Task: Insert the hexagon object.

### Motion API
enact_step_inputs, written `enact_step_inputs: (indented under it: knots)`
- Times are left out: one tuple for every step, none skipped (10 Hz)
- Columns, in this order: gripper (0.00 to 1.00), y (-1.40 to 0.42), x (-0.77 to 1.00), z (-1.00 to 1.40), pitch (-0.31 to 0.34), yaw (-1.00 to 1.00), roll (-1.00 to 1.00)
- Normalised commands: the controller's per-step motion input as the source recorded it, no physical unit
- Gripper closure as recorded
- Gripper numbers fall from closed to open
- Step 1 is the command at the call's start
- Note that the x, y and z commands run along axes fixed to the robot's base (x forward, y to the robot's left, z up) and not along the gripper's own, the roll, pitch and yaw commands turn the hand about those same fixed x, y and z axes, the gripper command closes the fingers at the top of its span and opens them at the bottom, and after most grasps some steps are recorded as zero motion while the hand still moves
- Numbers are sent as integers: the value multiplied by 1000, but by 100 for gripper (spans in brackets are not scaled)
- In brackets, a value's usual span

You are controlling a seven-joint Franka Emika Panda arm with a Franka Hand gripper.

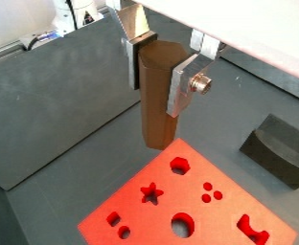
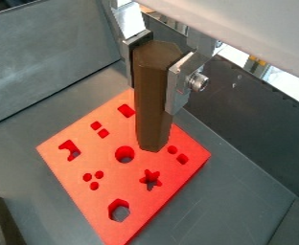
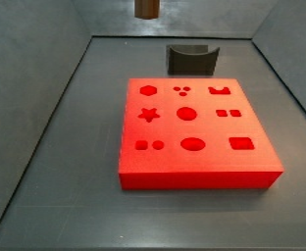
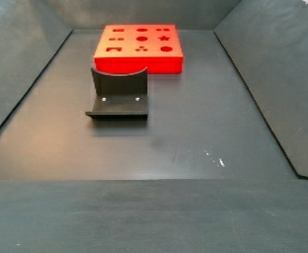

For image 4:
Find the black curved holder stand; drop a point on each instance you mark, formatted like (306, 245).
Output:
(120, 88)

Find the red shape sorter box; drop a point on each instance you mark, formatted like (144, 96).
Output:
(132, 47)

